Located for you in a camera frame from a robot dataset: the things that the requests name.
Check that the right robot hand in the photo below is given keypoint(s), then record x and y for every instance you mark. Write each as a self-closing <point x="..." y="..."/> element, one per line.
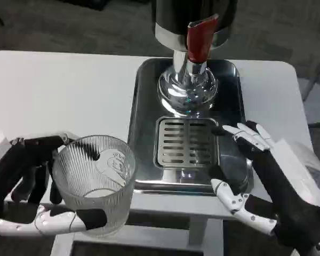
<point x="277" y="186"/>

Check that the white round stand with pole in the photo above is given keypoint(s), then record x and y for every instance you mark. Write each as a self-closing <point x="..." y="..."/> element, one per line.
<point x="318" y="106"/>

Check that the white table frame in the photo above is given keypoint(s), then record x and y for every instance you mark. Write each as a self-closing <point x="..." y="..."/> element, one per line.
<point x="202" y="234"/>

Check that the black and steel drink dispenser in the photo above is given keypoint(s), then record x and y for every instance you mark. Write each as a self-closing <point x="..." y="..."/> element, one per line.
<point x="173" y="16"/>

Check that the steel drip tray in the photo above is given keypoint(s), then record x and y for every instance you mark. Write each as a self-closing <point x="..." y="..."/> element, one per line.
<point x="144" y="106"/>

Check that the steel drip grid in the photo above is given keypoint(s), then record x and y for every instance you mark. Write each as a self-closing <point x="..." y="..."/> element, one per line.
<point x="176" y="146"/>

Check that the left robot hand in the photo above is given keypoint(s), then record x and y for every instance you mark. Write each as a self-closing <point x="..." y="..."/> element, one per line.
<point x="24" y="160"/>

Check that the red tap lever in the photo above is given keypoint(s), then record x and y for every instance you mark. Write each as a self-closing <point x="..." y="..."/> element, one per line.
<point x="198" y="40"/>

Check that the clear ribbed glass cup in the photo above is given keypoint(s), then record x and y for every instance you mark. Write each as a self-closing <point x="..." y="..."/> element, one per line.
<point x="109" y="202"/>

